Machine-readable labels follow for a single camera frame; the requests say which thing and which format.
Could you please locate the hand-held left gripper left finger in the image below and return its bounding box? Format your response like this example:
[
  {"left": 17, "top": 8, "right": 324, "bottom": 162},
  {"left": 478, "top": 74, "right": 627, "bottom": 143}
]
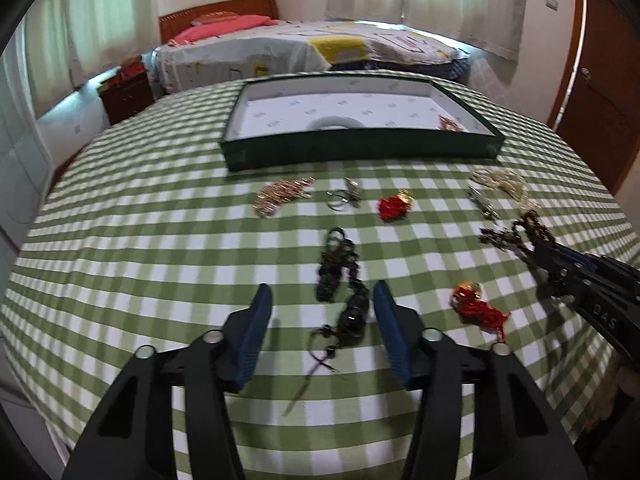
[{"left": 60, "top": 282, "right": 274, "bottom": 480}]

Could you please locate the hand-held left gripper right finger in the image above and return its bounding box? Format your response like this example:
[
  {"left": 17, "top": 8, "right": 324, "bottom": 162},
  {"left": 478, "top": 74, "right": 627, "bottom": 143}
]
[{"left": 372, "top": 280, "right": 588, "bottom": 480}]

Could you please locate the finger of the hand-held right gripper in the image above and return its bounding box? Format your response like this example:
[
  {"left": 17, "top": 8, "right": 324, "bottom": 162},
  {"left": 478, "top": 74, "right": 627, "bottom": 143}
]
[
  {"left": 529, "top": 254, "right": 589, "bottom": 302},
  {"left": 536, "top": 241, "right": 640, "bottom": 287}
]

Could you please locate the black bead bracelet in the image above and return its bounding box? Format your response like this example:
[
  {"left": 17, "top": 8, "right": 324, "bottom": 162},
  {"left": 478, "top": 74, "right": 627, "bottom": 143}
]
[{"left": 282, "top": 227, "right": 375, "bottom": 417}]

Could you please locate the dark red bead bracelet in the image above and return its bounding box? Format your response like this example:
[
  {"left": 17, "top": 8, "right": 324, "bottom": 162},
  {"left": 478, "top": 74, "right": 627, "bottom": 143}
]
[{"left": 478, "top": 212, "right": 556, "bottom": 261}]

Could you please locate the red knot ornament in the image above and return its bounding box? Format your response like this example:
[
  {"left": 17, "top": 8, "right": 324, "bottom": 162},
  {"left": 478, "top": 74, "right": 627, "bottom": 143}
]
[{"left": 451, "top": 282, "right": 512, "bottom": 334}]

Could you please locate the silver brooch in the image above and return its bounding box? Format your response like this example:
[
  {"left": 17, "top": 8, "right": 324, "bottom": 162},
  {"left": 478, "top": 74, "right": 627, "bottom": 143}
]
[{"left": 467, "top": 185, "right": 501, "bottom": 221}]

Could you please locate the pearl necklace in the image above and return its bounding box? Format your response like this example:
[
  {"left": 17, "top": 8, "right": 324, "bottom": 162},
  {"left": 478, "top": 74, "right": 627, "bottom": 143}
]
[{"left": 470, "top": 168, "right": 539, "bottom": 214}]

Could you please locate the small red tassel ornament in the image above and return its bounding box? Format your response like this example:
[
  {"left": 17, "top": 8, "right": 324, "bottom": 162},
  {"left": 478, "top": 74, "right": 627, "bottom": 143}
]
[{"left": 377, "top": 188, "right": 415, "bottom": 222}]

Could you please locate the rose gold chain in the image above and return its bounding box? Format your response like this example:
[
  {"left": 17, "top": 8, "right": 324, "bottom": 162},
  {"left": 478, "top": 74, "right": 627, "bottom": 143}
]
[{"left": 255, "top": 176, "right": 317, "bottom": 220}]

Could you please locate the silver ring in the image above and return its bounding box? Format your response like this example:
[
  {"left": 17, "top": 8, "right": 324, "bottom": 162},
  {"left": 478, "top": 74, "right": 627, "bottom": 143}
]
[{"left": 326, "top": 177, "right": 364, "bottom": 211}]

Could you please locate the dark green tray box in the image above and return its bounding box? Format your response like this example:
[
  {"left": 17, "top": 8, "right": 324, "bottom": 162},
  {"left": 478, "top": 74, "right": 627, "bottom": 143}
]
[{"left": 220, "top": 74, "right": 505, "bottom": 173}]

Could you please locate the brown wooden door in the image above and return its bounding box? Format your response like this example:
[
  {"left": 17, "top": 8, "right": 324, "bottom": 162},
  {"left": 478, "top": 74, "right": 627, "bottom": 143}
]
[{"left": 547, "top": 0, "right": 640, "bottom": 197}]

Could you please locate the white jade bangle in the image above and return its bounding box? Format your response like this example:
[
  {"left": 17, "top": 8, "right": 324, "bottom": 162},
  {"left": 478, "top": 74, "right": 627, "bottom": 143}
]
[{"left": 309, "top": 115, "right": 364, "bottom": 132}]

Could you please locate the blue plaid bed sheet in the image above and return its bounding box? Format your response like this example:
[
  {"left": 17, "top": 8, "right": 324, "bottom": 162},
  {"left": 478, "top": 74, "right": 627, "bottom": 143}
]
[{"left": 330, "top": 57, "right": 472, "bottom": 81}]

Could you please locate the dark wooden nightstand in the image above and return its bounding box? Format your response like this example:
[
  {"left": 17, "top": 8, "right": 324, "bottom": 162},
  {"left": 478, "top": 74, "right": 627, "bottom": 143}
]
[{"left": 97, "top": 67, "right": 155, "bottom": 126}]

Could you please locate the bed with patterned cover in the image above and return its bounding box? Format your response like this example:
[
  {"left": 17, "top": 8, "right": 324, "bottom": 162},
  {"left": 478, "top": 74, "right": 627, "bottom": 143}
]
[{"left": 152, "top": 20, "right": 462, "bottom": 94}]

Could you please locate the glass sliding wardrobe door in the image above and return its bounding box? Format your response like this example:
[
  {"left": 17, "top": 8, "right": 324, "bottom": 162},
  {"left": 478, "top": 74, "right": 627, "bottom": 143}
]
[{"left": 0, "top": 35, "right": 57, "bottom": 263}]

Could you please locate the pink pillow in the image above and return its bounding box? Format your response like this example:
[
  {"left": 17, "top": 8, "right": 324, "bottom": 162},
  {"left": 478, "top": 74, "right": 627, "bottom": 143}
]
[{"left": 167, "top": 14, "right": 282, "bottom": 47}]

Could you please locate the patterned pillow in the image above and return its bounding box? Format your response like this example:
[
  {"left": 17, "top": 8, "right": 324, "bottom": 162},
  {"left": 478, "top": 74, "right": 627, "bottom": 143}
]
[{"left": 192, "top": 11, "right": 239, "bottom": 26}]

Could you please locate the wooden headboard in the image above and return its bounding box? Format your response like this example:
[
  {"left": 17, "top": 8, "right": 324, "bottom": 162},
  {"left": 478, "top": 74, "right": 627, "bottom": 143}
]
[{"left": 159, "top": 0, "right": 279, "bottom": 45}]

